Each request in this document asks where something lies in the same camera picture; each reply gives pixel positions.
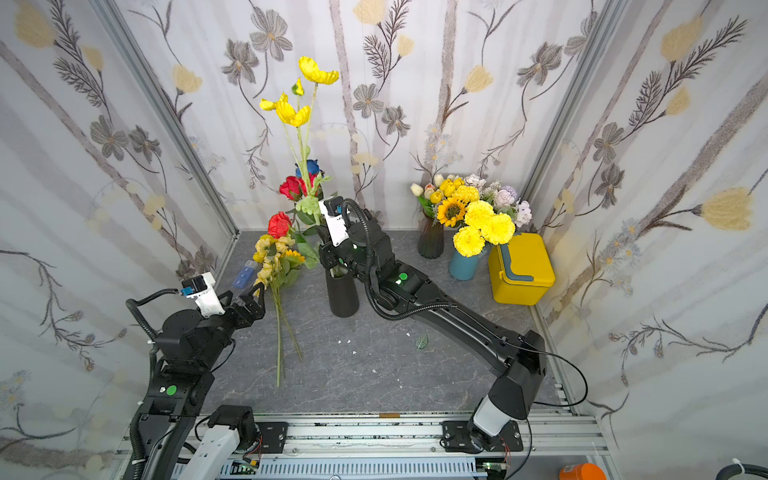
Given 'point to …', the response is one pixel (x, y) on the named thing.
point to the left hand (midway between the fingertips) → (250, 287)
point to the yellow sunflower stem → (291, 265)
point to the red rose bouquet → (306, 225)
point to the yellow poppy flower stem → (279, 322)
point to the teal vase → (464, 268)
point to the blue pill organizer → (244, 277)
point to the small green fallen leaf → (423, 342)
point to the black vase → (343, 292)
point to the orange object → (584, 471)
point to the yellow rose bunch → (279, 273)
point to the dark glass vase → (431, 238)
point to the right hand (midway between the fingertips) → (322, 224)
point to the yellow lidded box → (521, 270)
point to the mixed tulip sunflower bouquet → (446, 197)
